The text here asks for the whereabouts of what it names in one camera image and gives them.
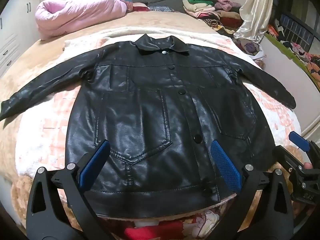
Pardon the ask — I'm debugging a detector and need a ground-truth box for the white orange bear printed blanket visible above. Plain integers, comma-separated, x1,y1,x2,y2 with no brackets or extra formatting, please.
14,26,302,220

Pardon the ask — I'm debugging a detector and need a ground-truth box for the pile of folded clothes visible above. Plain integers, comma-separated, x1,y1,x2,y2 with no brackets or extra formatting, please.
182,0,244,34

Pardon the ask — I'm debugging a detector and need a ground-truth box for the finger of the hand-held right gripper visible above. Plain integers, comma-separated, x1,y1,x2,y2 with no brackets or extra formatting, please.
288,131,320,165
274,145,304,173

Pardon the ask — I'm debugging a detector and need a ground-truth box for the blue patterned cloth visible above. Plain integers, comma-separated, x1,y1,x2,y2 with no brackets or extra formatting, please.
149,5,175,12

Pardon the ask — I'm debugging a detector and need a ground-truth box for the white wardrobe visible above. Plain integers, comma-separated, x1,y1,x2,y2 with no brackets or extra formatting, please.
0,0,42,78

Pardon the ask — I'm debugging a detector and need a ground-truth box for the black leather jacket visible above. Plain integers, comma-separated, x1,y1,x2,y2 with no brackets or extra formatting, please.
0,34,297,218

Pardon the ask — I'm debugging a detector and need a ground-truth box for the pink quilt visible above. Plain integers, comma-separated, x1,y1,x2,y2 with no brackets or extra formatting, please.
35,0,129,41

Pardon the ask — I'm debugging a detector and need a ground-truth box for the green ledge cover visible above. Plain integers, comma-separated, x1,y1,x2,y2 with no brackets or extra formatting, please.
265,32,320,90

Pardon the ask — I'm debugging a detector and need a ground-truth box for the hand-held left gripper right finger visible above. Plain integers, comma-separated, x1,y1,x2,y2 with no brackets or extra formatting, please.
210,140,294,240

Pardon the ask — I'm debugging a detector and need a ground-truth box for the floral red cloth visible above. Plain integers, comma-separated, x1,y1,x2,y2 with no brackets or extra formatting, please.
122,204,222,240

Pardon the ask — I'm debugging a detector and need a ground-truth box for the cream satin curtain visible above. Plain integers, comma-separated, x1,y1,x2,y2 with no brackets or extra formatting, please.
234,0,274,40

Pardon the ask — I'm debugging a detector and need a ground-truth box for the teal cloth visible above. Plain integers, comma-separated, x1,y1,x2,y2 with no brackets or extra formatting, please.
117,0,133,12

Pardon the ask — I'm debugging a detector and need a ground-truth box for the tan plush bed sheet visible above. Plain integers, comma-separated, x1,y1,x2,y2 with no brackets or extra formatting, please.
0,5,240,230

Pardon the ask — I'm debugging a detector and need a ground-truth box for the floral laundry bag with clothes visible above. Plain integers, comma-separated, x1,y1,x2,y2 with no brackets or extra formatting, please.
234,36,264,60

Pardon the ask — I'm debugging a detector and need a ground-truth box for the heap of colourful small clothes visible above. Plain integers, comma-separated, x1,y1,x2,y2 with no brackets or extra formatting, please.
267,17,320,80

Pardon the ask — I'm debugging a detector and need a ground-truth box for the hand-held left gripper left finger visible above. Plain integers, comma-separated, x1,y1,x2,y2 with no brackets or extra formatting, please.
26,140,112,240

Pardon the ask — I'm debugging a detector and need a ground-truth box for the dark window grille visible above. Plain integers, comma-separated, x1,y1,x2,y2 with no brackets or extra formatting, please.
274,2,320,53

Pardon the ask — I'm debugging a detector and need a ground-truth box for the pink red folded cloth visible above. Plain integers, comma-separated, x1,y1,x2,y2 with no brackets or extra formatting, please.
132,2,150,12

